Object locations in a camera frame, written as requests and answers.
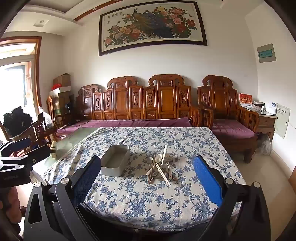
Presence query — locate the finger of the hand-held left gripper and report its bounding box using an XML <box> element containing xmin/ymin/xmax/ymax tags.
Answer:
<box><xmin>14</xmin><ymin>146</ymin><xmax>52</xmax><ymax>166</ymax></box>
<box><xmin>0</xmin><ymin>138</ymin><xmax>31</xmax><ymax>158</ymax></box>

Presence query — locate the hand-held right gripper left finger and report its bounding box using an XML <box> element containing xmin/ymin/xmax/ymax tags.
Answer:
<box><xmin>23</xmin><ymin>155</ymin><xmax>102</xmax><ymax>241</ymax></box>

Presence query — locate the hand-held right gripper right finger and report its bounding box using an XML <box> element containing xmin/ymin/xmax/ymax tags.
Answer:
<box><xmin>193</xmin><ymin>155</ymin><xmax>272</xmax><ymax>241</ymax></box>

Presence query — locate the rectangular metal tin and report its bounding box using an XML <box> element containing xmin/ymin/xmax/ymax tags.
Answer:
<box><xmin>100</xmin><ymin>145</ymin><xmax>130</xmax><ymax>177</ymax></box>

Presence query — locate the cream chopstick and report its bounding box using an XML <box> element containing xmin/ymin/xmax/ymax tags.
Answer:
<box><xmin>155</xmin><ymin>162</ymin><xmax>171</xmax><ymax>186</ymax></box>

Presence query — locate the wooden chopstick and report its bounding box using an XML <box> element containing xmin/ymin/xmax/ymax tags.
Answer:
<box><xmin>151</xmin><ymin>154</ymin><xmax>157</xmax><ymax>180</ymax></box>
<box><xmin>149</xmin><ymin>160</ymin><xmax>155</xmax><ymax>185</ymax></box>

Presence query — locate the person's left hand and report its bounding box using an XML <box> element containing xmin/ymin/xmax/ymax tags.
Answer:
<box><xmin>0</xmin><ymin>186</ymin><xmax>23</xmax><ymax>232</ymax></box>

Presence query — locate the black cloth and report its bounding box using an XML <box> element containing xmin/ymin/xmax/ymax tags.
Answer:
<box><xmin>3</xmin><ymin>107</ymin><xmax>31</xmax><ymax>137</ymax></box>

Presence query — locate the carved wooden dining chair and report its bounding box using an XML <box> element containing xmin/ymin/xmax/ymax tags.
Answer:
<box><xmin>14</xmin><ymin>113</ymin><xmax>58</xmax><ymax>158</ymax></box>

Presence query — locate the clear plastic bag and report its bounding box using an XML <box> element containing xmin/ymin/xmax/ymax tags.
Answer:
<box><xmin>38</xmin><ymin>106</ymin><xmax>55</xmax><ymax>130</ymax></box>

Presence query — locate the slim wooden chair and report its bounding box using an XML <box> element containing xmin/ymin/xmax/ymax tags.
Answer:
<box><xmin>46</xmin><ymin>95</ymin><xmax>60</xmax><ymax>130</ymax></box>

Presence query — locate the purple armchair cushion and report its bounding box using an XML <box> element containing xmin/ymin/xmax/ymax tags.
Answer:
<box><xmin>211</xmin><ymin>122</ymin><xmax>256</xmax><ymax>139</ymax></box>

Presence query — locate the blue floral tablecloth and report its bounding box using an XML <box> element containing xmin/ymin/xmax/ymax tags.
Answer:
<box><xmin>43</xmin><ymin>126</ymin><xmax>247</xmax><ymax>232</ymax></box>

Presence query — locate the black desk lamp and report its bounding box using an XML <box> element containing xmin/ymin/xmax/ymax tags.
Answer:
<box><xmin>65</xmin><ymin>103</ymin><xmax>80</xmax><ymax>124</ymax></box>

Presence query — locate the tall brown carton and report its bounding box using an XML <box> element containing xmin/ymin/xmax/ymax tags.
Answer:
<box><xmin>54</xmin><ymin>91</ymin><xmax>74</xmax><ymax>116</ymax></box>

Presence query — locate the translucent plastic bag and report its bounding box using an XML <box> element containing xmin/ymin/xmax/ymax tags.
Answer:
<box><xmin>255</xmin><ymin>134</ymin><xmax>271</xmax><ymax>156</ymax></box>

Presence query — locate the white flat box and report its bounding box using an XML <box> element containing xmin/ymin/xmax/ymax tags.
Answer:
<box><xmin>50</xmin><ymin>86</ymin><xmax>71</xmax><ymax>98</ymax></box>

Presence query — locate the purple sofa cushion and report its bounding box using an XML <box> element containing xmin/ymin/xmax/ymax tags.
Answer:
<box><xmin>57</xmin><ymin>117</ymin><xmax>193</xmax><ymax>137</ymax></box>

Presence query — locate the brown cardboard box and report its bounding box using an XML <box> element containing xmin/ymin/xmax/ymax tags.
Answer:
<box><xmin>53</xmin><ymin>73</ymin><xmax>71</xmax><ymax>87</ymax></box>

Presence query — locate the wooden side table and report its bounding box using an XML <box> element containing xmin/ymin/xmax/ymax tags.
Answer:
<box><xmin>257</xmin><ymin>109</ymin><xmax>278</xmax><ymax>142</ymax></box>

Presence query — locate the carved wooden armchair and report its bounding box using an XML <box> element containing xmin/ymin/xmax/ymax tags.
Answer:
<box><xmin>197</xmin><ymin>75</ymin><xmax>260</xmax><ymax>164</ymax></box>

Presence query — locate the carved wooden sofa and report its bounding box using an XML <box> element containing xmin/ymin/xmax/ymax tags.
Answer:
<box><xmin>75</xmin><ymin>74</ymin><xmax>214</xmax><ymax>135</ymax></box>

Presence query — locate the red display card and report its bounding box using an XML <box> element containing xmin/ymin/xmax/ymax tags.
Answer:
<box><xmin>239</xmin><ymin>93</ymin><xmax>252</xmax><ymax>106</ymax></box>

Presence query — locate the framed peony peacock painting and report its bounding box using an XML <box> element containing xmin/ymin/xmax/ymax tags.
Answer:
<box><xmin>98</xmin><ymin>1</ymin><xmax>208</xmax><ymax>57</ymax></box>

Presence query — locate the wooden door frame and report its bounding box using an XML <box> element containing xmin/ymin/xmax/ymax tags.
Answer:
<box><xmin>0</xmin><ymin>36</ymin><xmax>43</xmax><ymax>114</ymax></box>

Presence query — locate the white wall panel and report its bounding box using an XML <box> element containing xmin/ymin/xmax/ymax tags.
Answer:
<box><xmin>274</xmin><ymin>103</ymin><xmax>291</xmax><ymax>139</ymax></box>

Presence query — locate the grey wall box with green window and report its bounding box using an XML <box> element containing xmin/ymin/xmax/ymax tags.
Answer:
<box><xmin>257</xmin><ymin>43</ymin><xmax>277</xmax><ymax>63</ymax></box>

